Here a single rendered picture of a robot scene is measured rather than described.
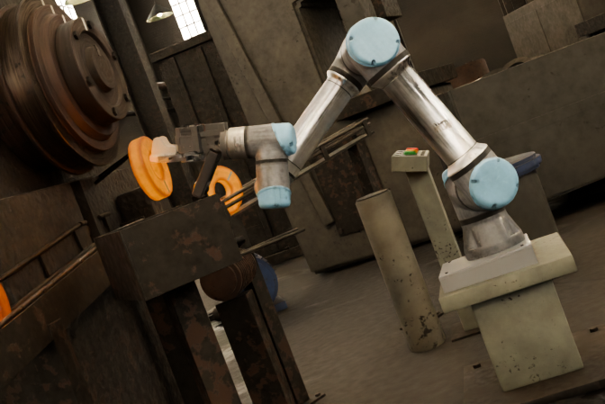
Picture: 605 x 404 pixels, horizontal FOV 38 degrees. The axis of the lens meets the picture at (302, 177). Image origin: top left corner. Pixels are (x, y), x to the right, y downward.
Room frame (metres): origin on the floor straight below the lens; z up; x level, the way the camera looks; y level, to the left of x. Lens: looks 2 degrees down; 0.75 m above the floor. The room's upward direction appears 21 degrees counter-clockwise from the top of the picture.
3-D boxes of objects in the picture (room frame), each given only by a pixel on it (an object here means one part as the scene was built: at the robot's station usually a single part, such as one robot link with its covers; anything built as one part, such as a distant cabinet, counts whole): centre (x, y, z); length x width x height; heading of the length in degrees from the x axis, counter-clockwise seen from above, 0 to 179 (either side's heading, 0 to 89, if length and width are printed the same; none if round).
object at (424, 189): (2.85, -0.35, 0.31); 0.24 x 0.16 x 0.62; 169
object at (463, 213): (2.20, -0.38, 0.50); 0.13 x 0.12 x 0.14; 6
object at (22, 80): (2.33, 0.50, 1.11); 0.47 x 0.06 x 0.47; 169
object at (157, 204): (2.56, 0.47, 0.68); 0.11 x 0.08 x 0.24; 79
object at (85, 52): (2.31, 0.40, 1.11); 0.28 x 0.06 x 0.28; 169
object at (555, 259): (2.19, -0.39, 0.28); 0.32 x 0.32 x 0.04; 78
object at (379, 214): (2.85, -0.19, 0.26); 0.12 x 0.12 x 0.52
